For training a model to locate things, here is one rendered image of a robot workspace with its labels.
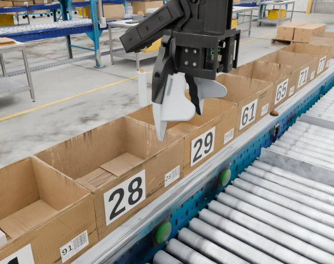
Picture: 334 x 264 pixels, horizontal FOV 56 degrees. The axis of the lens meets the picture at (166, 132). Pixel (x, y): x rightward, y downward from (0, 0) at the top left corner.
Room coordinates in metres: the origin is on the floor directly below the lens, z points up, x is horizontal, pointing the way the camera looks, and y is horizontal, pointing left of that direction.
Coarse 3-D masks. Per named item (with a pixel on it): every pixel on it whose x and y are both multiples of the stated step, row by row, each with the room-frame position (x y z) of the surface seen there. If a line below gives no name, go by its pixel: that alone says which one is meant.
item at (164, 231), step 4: (164, 224) 0.75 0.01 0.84; (168, 224) 0.76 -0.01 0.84; (160, 228) 0.73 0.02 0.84; (164, 228) 0.74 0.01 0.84; (168, 228) 0.75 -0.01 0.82; (160, 232) 0.73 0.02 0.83; (164, 232) 0.74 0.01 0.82; (168, 232) 0.75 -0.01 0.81; (156, 236) 0.72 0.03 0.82; (160, 236) 0.72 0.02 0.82; (164, 236) 0.74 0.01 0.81; (168, 236) 0.76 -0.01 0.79; (156, 240) 0.72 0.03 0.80; (160, 240) 0.72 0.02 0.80; (164, 240) 0.74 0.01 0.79
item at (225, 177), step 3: (225, 171) 1.04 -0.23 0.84; (228, 171) 1.05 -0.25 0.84; (222, 174) 1.04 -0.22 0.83; (225, 174) 1.04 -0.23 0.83; (228, 174) 1.05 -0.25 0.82; (222, 177) 1.03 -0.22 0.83; (225, 177) 1.03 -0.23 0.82; (228, 177) 1.05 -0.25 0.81; (222, 180) 1.02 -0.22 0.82; (225, 180) 1.04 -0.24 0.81; (228, 180) 1.06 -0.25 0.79; (222, 183) 1.03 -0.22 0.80; (225, 183) 1.04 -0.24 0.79
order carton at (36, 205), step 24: (0, 168) 0.75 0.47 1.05; (24, 168) 0.80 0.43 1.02; (48, 168) 0.76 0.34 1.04; (0, 192) 0.73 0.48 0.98; (24, 192) 0.78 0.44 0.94; (48, 192) 0.78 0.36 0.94; (72, 192) 0.70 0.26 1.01; (0, 216) 0.72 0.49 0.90; (24, 216) 0.73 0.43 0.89; (48, 216) 0.73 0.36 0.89; (72, 216) 0.59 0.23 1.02; (24, 240) 0.49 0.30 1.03; (48, 240) 0.53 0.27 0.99; (96, 240) 0.64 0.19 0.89
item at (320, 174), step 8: (264, 152) 1.29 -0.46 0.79; (272, 152) 1.27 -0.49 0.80; (264, 160) 1.28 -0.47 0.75; (272, 160) 1.26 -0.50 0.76; (280, 160) 1.24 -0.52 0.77; (288, 160) 1.22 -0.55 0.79; (296, 160) 1.20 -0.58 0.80; (288, 168) 1.21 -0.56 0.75; (296, 168) 1.19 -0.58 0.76; (304, 168) 1.17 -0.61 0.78; (312, 168) 1.15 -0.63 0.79; (320, 168) 1.13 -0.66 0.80; (304, 176) 1.17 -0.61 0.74; (312, 176) 1.15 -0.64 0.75; (320, 176) 1.13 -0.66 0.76; (328, 176) 1.11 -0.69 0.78; (328, 184) 1.10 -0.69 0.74
